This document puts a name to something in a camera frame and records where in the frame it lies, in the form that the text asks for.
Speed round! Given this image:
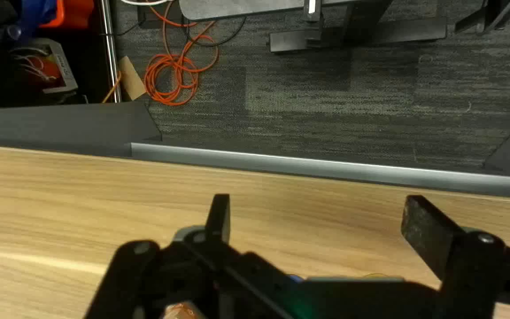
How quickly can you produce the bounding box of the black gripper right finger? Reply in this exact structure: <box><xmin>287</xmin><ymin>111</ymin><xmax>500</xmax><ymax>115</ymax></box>
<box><xmin>400</xmin><ymin>193</ymin><xmax>510</xmax><ymax>319</ymax></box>

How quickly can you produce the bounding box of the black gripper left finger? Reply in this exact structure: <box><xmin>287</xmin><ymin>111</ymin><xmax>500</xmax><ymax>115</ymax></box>
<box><xmin>83</xmin><ymin>193</ymin><xmax>292</xmax><ymax>319</ymax></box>

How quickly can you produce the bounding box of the cardboard tube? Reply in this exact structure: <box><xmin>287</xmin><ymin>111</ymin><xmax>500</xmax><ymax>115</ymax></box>
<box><xmin>117</xmin><ymin>54</ymin><xmax>149</xmax><ymax>102</ymax></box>

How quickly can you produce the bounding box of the white metal pole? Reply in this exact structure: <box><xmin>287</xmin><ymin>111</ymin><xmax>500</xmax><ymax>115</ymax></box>
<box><xmin>98</xmin><ymin>0</ymin><xmax>122</xmax><ymax>104</ymax></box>

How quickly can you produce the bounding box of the grey desk with dark legs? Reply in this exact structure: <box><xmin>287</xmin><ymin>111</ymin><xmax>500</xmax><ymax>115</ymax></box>
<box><xmin>177</xmin><ymin>0</ymin><xmax>448</xmax><ymax>54</ymax></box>

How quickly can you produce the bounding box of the grey bin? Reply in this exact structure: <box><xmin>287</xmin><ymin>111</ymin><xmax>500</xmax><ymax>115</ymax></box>
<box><xmin>9</xmin><ymin>37</ymin><xmax>82</xmax><ymax>95</ymax></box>

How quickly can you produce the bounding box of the black chair base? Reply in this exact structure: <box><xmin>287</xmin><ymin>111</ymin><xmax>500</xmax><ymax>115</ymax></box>
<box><xmin>454</xmin><ymin>0</ymin><xmax>510</xmax><ymax>33</ymax></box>

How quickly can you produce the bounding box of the orange and blue bag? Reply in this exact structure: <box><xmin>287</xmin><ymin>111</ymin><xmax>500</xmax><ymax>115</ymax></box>
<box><xmin>6</xmin><ymin>0</ymin><xmax>98</xmax><ymax>33</ymax></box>

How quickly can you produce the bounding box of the grey rail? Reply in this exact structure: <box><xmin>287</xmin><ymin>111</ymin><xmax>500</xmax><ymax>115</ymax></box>
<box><xmin>129</xmin><ymin>140</ymin><xmax>510</xmax><ymax>200</ymax></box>

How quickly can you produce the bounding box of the orange floor cable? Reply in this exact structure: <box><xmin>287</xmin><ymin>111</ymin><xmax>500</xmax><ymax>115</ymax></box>
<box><xmin>101</xmin><ymin>0</ymin><xmax>222</xmax><ymax>109</ymax></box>

